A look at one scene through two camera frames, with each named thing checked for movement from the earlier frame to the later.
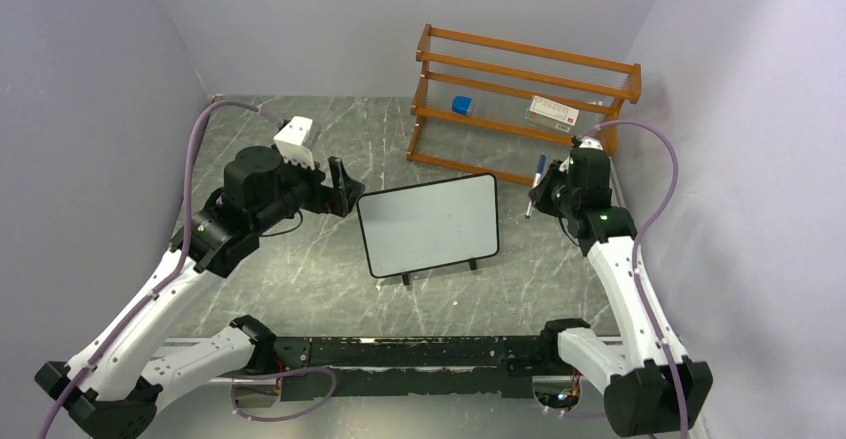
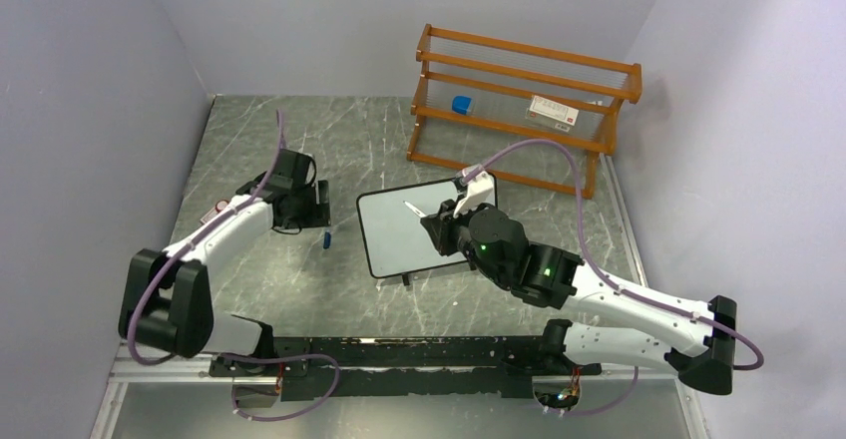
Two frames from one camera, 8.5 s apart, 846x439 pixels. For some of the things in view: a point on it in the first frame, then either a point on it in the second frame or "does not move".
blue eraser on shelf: [460, 104] does not move
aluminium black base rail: [481, 366] does not move
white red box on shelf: [551, 115] does not move
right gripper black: [540, 194] → [442, 224]
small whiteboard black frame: [426, 225] does not move
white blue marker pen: [539, 173] → [418, 213]
